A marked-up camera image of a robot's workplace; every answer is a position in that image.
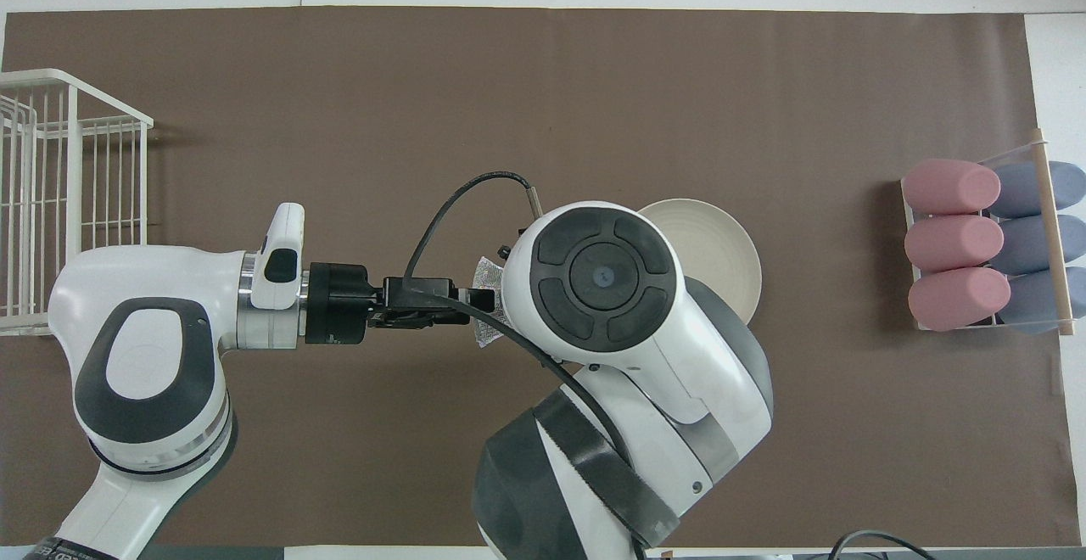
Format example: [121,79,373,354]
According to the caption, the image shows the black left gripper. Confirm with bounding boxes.
[305,263,497,346]

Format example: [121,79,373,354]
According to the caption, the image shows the cream round plate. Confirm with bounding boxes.
[636,199,763,325]

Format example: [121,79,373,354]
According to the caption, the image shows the brown table mat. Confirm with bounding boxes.
[0,7,1080,548]

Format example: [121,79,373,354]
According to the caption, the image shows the pink plastic cup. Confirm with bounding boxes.
[902,159,1002,216]
[908,267,1012,332]
[904,215,1006,273]

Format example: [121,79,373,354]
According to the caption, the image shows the blue plastic cup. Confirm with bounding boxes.
[988,215,1086,275]
[997,267,1086,333]
[993,161,1086,218]

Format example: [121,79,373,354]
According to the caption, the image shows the cup rack with wooden rod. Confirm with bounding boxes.
[901,127,1077,337]

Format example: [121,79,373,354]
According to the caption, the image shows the white wire dish rack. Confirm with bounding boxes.
[0,69,155,337]

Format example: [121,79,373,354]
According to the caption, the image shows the thin black cable loop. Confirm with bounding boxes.
[827,530,943,560]

